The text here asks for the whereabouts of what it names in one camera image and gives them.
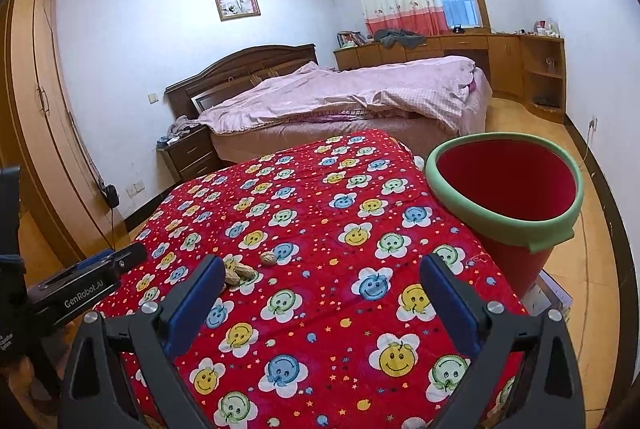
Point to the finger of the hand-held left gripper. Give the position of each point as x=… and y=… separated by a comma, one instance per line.
x=127, y=256

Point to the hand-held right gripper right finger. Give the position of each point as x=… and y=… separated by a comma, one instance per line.
x=450, y=304

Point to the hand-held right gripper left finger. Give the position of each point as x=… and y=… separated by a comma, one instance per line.
x=195, y=304

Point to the peanut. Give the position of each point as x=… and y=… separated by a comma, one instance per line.
x=232, y=276
x=249, y=275

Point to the walnut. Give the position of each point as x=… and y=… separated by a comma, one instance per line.
x=269, y=258

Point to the red bin with green rim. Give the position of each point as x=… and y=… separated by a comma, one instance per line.
x=500, y=184

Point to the black charger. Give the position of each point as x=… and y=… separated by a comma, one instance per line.
x=111, y=196

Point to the white cardboard box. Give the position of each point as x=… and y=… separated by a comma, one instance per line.
x=550, y=294

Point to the dark wooden nightstand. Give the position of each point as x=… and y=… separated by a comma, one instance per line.
x=192, y=156

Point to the red smiley printed blanket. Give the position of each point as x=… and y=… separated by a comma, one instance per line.
x=320, y=289

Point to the crumpled pale cloth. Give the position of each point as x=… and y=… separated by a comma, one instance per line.
x=182, y=128

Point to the wooden wardrobe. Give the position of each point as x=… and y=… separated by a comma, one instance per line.
x=45, y=109

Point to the wooden bed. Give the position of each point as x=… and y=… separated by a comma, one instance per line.
x=240, y=64

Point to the pink quilt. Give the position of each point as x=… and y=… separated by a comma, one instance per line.
x=350, y=94

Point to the wooden corner shelf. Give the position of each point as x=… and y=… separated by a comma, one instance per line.
x=542, y=79

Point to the wooden desk cabinet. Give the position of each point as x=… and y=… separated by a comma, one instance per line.
x=425, y=51

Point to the grey clothes pile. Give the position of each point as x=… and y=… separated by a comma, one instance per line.
x=400, y=39

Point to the small black desk device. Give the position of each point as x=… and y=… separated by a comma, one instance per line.
x=458, y=29

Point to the row of books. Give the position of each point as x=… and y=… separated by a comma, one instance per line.
x=352, y=39

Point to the white wall socket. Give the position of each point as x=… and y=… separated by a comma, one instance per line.
x=135, y=188

